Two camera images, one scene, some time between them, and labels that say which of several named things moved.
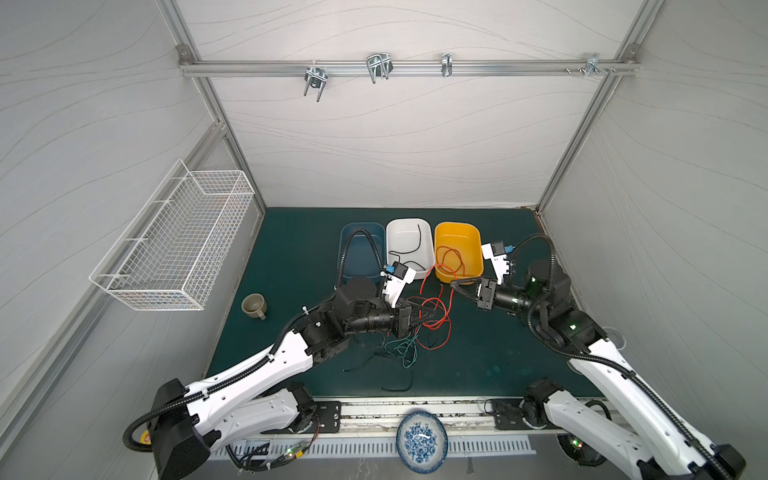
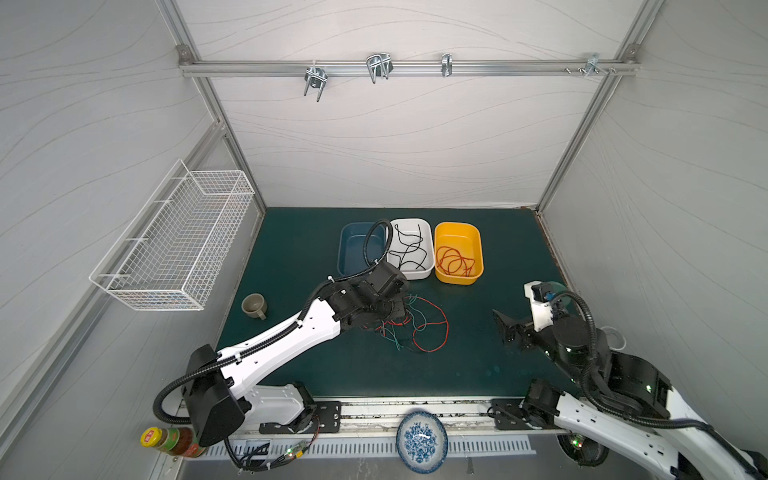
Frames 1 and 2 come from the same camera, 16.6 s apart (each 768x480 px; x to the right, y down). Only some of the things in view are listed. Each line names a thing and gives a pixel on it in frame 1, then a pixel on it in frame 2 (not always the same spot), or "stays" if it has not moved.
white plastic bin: x=409 y=242 stays
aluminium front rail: x=443 y=415 stays
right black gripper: x=486 y=294 → x=522 y=330
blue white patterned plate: x=422 y=442 stays
